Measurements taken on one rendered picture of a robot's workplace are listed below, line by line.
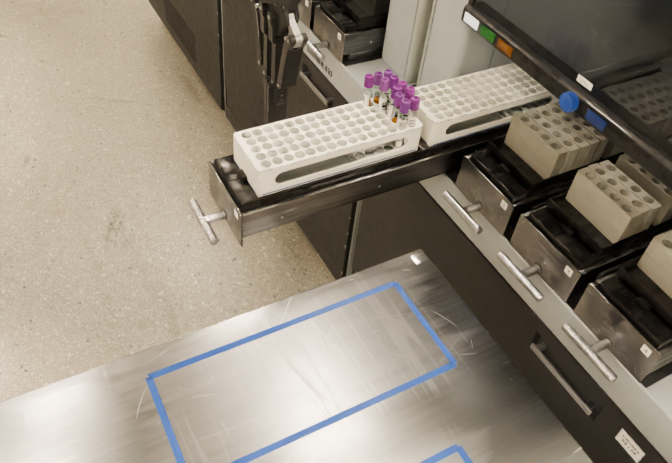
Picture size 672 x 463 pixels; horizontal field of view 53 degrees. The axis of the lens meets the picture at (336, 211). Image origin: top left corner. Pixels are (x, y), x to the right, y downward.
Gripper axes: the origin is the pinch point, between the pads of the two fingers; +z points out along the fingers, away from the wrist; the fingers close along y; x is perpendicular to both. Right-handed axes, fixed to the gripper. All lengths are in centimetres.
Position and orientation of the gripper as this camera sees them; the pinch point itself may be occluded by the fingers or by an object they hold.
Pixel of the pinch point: (275, 98)
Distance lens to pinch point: 98.1
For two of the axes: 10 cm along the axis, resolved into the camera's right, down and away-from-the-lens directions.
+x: -8.7, 2.8, -4.0
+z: -0.9, 7.1, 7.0
